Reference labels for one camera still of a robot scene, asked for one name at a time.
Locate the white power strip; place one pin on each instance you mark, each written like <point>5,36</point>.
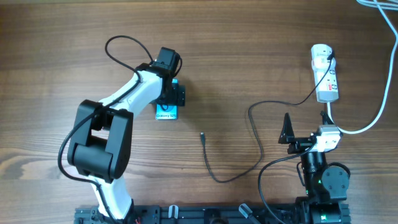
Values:
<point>325,82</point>

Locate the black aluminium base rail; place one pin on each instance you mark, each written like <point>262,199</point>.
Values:
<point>279,213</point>

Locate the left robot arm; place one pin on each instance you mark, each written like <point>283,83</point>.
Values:
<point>101,139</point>

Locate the white USB charger plug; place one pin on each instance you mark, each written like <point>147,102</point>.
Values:
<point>322,63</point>

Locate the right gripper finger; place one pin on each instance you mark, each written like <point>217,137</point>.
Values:
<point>287,135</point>
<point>325,118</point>

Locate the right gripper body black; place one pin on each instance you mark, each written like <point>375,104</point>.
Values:
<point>300,145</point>

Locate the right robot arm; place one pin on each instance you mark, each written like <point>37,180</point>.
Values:
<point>326,184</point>

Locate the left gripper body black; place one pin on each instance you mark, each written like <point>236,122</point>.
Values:
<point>173,97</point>

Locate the Galaxy S25 smartphone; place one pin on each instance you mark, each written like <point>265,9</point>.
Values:
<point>166,112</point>

